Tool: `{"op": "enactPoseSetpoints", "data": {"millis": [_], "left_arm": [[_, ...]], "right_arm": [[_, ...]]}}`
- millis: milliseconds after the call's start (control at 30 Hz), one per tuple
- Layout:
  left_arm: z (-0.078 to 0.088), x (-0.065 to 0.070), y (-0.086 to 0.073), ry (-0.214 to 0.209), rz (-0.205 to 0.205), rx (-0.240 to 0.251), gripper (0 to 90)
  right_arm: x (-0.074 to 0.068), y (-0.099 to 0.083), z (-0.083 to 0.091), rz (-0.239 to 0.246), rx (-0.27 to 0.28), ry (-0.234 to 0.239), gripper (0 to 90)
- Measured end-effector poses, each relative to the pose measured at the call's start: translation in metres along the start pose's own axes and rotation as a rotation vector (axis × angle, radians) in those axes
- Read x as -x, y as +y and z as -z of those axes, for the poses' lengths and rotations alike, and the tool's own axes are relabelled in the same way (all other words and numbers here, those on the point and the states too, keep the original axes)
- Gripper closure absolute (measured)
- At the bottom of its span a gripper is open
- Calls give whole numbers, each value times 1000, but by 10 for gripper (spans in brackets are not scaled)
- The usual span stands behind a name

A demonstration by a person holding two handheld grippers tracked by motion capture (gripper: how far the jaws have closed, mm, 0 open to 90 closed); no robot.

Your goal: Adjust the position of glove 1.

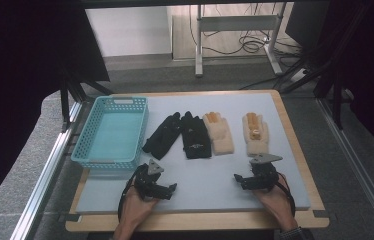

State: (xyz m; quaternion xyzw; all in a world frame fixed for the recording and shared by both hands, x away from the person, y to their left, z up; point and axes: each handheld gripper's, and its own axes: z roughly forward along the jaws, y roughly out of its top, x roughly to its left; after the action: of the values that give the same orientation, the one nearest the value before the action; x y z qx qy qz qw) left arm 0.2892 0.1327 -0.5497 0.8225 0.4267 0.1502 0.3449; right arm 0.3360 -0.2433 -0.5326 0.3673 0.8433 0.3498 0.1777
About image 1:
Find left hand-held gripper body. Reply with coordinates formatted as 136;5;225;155
132;158;170;202

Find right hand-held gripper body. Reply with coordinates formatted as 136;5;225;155
248;152;284;193

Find plain black glove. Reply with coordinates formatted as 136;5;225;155
141;111;183;161

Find cream fleece glove orange fingertips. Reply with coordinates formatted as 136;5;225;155
202;111;235;156

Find black glove with white print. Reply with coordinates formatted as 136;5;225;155
180;111;213;160

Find teal perforated plastic basket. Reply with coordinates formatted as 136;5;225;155
70;95;150;172

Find person's left hand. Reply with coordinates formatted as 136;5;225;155
118;190;160;232

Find person's right hand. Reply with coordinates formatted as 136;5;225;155
252;173;299;232

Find cream fleece glove with tag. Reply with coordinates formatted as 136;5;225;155
241;112;271;158

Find light grey-blue table mat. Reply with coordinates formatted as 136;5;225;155
75;92;312;215

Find wooden table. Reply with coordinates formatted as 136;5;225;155
64;88;331;233

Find white power strip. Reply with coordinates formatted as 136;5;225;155
289;68;308;84

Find black tripod stand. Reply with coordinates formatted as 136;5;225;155
239;3;354;131
58;66;113;132

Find black curtain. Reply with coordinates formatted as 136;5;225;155
308;0;374;164
0;0;111;222

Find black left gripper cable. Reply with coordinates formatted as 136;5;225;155
117;163;149;223

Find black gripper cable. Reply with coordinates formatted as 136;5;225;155
275;171;297;218
117;163;149;223

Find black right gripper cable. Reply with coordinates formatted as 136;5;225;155
275;171;297;218

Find aluminium rail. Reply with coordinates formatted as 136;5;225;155
316;97;374;238
9;100;84;240

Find tangle of black floor cables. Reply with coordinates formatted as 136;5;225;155
188;3;304;61

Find white metal desk frame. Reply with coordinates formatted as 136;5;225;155
194;2;285;79

